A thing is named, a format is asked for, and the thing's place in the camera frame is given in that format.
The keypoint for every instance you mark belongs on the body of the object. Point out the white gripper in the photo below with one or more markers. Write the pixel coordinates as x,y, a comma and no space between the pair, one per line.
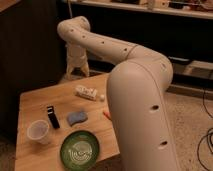
76,57

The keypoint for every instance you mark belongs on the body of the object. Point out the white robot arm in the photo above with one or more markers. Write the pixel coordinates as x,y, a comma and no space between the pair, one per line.
135,94

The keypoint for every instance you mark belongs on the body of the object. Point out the white plastic bottle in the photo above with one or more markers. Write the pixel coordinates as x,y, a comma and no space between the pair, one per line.
89,93

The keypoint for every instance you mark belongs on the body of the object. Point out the blue sponge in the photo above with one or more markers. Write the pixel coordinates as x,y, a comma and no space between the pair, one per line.
76,117

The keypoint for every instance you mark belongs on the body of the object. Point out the orange toy carrot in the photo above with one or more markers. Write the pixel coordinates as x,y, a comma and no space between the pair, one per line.
107,115

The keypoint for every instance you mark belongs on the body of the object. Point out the wooden table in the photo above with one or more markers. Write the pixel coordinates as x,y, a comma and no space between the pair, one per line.
31,156

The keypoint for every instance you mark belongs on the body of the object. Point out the black rectangular block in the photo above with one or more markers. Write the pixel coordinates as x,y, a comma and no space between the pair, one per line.
52,117

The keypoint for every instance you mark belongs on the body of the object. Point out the metal stand pole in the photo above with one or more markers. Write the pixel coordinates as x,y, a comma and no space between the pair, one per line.
70,8

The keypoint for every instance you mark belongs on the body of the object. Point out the clear plastic cup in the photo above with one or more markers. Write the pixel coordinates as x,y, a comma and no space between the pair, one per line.
38,131

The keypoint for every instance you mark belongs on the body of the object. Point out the green patterned bowl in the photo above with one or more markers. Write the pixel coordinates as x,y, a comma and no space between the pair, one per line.
79,151

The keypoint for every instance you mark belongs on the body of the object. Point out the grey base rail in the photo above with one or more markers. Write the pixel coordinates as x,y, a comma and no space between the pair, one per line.
194,68

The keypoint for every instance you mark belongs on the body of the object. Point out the wall shelf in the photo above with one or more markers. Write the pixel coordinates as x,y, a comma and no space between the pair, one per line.
202,9

